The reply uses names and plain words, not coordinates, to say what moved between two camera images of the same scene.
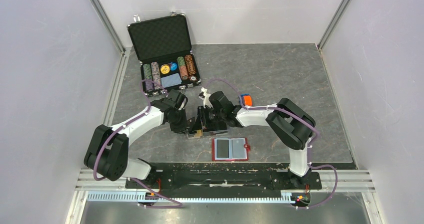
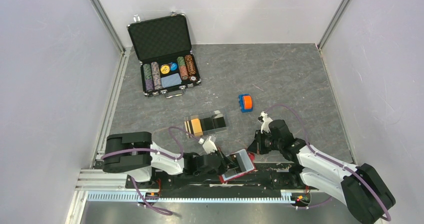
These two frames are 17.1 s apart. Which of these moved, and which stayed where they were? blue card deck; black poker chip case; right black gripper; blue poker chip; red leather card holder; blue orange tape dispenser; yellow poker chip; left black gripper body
Moved: red leather card holder; right black gripper; left black gripper body
Stayed: black poker chip case; blue poker chip; blue orange tape dispenser; yellow poker chip; blue card deck
